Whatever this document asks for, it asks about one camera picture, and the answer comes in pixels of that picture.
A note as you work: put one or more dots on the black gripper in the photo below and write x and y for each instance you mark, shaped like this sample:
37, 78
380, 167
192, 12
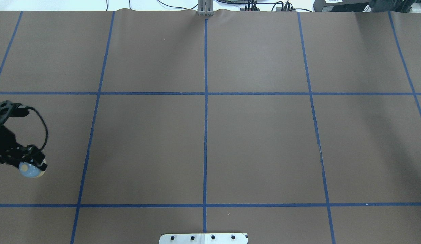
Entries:
4, 142

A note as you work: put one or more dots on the blue call bell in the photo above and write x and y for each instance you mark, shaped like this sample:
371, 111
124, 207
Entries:
30, 171

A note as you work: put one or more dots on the black equipment box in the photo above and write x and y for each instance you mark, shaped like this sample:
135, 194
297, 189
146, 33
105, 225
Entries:
402, 6

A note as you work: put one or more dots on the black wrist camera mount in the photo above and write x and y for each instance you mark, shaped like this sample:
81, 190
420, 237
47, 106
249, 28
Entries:
9, 109

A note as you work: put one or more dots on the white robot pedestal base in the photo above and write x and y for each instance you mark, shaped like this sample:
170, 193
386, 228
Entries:
204, 238

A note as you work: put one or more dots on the aluminium frame post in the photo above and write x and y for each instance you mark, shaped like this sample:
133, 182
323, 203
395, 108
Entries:
205, 8

